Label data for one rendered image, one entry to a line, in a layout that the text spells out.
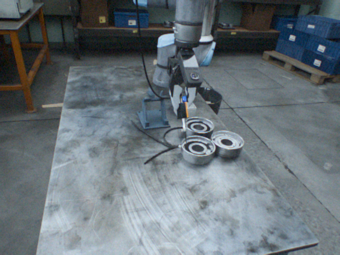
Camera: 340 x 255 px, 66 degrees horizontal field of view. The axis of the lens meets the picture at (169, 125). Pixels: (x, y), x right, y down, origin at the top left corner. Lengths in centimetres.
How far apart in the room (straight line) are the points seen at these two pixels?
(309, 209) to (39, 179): 182
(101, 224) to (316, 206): 166
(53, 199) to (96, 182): 11
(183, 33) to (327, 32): 386
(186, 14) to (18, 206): 153
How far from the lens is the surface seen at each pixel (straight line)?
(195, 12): 72
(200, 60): 124
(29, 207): 186
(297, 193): 211
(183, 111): 79
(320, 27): 456
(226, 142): 90
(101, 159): 81
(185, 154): 79
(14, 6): 281
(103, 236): 63
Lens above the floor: 130
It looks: 31 degrees down
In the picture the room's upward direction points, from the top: 5 degrees clockwise
